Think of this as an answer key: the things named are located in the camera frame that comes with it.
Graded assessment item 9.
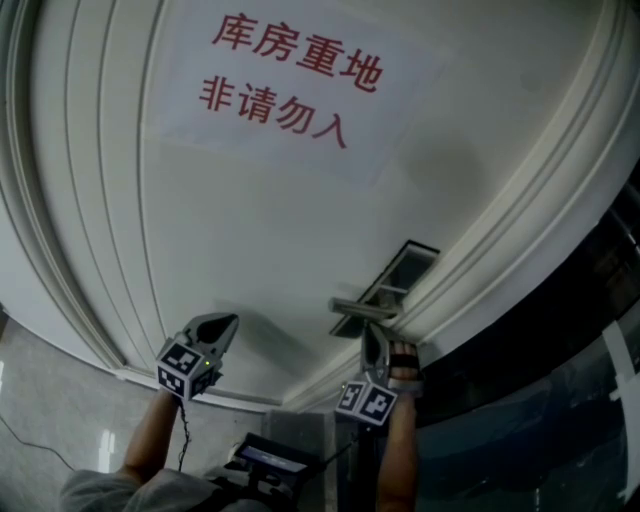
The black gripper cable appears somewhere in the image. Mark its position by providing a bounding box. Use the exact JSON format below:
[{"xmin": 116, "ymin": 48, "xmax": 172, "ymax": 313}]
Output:
[
  {"xmin": 319, "ymin": 434, "xmax": 361, "ymax": 466},
  {"xmin": 177, "ymin": 398, "xmax": 194, "ymax": 472}
]

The black chest-mounted device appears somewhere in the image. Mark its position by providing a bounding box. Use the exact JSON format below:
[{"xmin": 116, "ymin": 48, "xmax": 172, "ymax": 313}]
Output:
[{"xmin": 227, "ymin": 432, "xmax": 321, "ymax": 512}]

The person's right hand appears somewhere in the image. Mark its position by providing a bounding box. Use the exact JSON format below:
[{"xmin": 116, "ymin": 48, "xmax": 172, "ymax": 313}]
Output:
[{"xmin": 388, "ymin": 341, "xmax": 421, "ymax": 381}]

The white paper sign red print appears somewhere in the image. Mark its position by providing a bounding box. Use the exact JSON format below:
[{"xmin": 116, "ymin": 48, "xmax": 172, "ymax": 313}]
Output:
[{"xmin": 142, "ymin": 0, "xmax": 451, "ymax": 189}]

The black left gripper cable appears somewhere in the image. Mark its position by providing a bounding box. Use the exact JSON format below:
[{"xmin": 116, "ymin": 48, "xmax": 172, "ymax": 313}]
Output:
[{"xmin": 177, "ymin": 398, "xmax": 194, "ymax": 472}]

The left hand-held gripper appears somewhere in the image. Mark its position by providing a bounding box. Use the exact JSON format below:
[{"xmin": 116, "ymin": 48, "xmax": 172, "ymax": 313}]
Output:
[{"xmin": 155, "ymin": 312, "xmax": 239, "ymax": 401}]

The white door with paper sign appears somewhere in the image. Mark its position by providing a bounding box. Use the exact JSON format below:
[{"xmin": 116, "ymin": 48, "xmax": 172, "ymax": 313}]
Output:
[{"xmin": 29, "ymin": 0, "xmax": 601, "ymax": 401}]

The glass partition with black frame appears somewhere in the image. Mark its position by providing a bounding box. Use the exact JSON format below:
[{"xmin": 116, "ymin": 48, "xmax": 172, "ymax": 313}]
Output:
[{"xmin": 414, "ymin": 184, "xmax": 640, "ymax": 512}]

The dark door lock plate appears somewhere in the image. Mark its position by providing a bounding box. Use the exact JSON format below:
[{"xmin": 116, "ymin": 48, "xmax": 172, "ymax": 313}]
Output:
[{"xmin": 328, "ymin": 239, "xmax": 441, "ymax": 339}]

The person's left forearm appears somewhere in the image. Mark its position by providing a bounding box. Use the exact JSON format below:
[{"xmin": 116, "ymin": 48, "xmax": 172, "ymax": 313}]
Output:
[{"xmin": 122, "ymin": 392, "xmax": 184, "ymax": 484}]

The person's grey shirt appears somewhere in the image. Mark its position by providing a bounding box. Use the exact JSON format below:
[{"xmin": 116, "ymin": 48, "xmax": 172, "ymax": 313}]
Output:
[{"xmin": 59, "ymin": 467, "xmax": 261, "ymax": 512}]

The white tape strip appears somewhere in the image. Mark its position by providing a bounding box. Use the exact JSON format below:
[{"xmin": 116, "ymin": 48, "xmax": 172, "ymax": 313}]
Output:
[{"xmin": 602, "ymin": 319, "xmax": 640, "ymax": 404}]

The person's right forearm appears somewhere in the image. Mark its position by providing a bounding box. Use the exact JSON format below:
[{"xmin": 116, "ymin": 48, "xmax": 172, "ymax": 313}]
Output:
[{"xmin": 377, "ymin": 397, "xmax": 419, "ymax": 512}]

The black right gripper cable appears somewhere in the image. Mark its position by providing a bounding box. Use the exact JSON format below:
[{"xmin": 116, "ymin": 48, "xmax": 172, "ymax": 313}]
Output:
[{"xmin": 319, "ymin": 434, "xmax": 361, "ymax": 466}]

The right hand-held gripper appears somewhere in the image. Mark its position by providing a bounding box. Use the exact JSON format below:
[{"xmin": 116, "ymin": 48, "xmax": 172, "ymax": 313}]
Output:
[{"xmin": 333, "ymin": 322, "xmax": 426, "ymax": 427}]

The silver door lever handle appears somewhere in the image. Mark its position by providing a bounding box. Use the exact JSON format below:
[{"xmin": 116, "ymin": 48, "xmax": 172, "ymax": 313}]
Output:
[{"xmin": 328, "ymin": 297, "xmax": 401, "ymax": 321}]

